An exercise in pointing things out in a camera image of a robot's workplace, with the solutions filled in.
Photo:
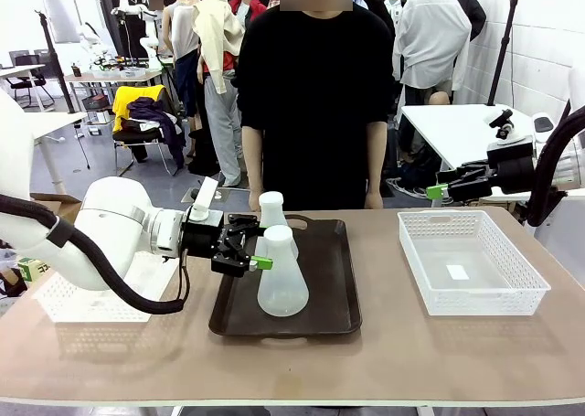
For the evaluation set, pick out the black metal chair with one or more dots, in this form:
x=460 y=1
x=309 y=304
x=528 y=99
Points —
x=137 y=141

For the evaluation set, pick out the person left forearm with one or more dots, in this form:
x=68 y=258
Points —
x=377 y=160

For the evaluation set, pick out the person torso black sweater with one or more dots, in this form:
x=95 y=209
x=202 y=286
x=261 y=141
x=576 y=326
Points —
x=315 y=105

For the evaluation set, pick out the purple clothes pile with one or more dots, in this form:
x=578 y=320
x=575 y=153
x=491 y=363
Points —
x=155 y=119

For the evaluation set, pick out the mannequin with cream jacket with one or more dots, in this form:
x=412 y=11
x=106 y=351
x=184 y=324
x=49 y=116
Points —
x=219 y=68

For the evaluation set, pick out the white perforated plastic basket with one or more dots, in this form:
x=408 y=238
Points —
x=475 y=301
x=91 y=306

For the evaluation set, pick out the metal floor socket plate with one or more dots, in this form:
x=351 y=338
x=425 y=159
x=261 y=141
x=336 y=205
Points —
x=221 y=195

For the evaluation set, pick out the brown cardboard box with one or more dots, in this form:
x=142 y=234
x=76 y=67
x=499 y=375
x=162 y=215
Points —
x=59 y=205

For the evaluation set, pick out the white side table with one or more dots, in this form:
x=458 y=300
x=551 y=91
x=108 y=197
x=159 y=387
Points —
x=448 y=128
x=50 y=123

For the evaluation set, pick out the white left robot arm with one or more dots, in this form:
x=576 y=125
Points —
x=105 y=233

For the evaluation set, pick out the small translucent conical flask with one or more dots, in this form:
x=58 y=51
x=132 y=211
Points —
x=273 y=208

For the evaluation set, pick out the person left hand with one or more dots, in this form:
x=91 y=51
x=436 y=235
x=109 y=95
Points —
x=373 y=201

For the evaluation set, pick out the person right forearm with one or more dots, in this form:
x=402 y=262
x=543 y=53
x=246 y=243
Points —
x=252 y=160

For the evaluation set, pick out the green and white carton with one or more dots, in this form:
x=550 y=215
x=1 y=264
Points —
x=34 y=269

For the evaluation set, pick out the large translucent conical flask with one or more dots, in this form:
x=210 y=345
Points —
x=283 y=288

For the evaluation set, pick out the black hanging jacket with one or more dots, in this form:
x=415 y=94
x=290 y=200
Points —
x=471 y=9

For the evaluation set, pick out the yellow cloth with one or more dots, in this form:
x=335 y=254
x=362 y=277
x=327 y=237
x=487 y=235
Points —
x=123 y=100

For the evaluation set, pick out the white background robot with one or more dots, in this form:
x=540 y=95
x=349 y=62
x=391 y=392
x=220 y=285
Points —
x=148 y=41

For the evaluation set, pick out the black office chair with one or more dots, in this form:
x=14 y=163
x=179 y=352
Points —
x=27 y=80

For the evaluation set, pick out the white label sticker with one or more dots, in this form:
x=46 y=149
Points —
x=457 y=272

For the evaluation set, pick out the white board panel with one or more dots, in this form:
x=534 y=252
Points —
x=61 y=18

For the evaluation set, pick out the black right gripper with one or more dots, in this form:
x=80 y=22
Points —
x=512 y=167

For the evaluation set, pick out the mannequin with white tank top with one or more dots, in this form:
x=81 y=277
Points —
x=183 y=36

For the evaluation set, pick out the mannequin with white shirt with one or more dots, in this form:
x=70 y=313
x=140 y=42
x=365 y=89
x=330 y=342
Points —
x=432 y=36

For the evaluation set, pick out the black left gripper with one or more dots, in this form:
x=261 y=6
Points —
x=203 y=238

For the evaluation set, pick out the black tripod stand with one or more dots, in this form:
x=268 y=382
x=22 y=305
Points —
x=57 y=64
x=503 y=50

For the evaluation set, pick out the brown plastic tray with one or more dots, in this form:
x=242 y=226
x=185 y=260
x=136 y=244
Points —
x=329 y=279

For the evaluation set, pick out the person right hand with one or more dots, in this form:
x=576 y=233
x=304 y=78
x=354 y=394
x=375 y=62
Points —
x=254 y=201

